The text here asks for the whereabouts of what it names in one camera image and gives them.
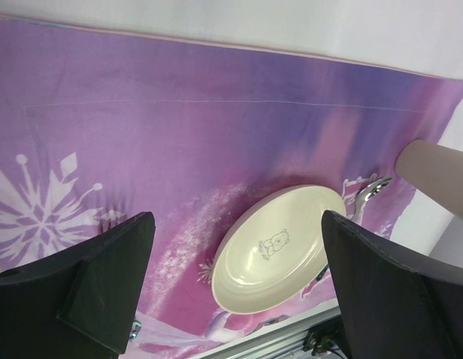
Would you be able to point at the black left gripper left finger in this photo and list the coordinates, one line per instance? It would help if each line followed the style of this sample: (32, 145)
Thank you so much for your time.
(79, 302)

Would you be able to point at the silver spoon green handle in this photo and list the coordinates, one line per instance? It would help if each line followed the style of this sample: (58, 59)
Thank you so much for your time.
(357, 193)

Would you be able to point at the cream round plate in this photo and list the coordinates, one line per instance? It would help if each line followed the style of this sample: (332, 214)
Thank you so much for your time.
(274, 250)

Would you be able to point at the cream beige cup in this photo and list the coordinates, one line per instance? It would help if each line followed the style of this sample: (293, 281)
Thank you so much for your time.
(436, 171)

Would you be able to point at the purple Elsa placemat cloth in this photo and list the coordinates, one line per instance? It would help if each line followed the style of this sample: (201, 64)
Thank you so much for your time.
(97, 127)

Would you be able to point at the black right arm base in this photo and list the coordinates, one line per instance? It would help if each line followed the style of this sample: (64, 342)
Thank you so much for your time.
(328, 337)

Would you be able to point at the pink fork patterned handle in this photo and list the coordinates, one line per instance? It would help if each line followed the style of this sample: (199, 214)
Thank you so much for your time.
(111, 224)

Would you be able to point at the aluminium front rail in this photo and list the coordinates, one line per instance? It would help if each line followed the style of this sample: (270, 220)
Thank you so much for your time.
(281, 340)

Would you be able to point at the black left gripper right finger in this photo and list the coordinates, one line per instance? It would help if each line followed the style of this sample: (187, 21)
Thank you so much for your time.
(394, 302)

